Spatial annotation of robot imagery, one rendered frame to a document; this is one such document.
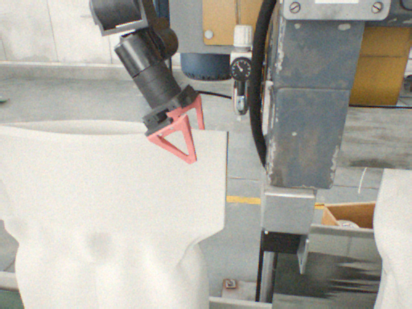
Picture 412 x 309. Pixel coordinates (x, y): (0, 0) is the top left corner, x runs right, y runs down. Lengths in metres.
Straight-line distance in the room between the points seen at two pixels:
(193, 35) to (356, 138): 0.39
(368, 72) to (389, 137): 0.15
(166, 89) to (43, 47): 6.18
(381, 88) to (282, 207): 0.36
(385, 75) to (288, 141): 0.35
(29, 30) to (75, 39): 0.83
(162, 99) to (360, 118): 0.29
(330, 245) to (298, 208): 0.56
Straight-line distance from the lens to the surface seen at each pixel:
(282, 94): 0.33
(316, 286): 1.02
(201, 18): 0.72
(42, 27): 6.60
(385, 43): 0.60
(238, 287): 1.69
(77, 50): 6.33
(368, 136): 0.54
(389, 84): 0.67
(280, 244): 0.44
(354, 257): 0.96
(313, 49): 0.33
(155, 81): 0.50
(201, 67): 0.76
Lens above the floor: 1.25
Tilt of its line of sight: 25 degrees down
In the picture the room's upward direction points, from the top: straight up
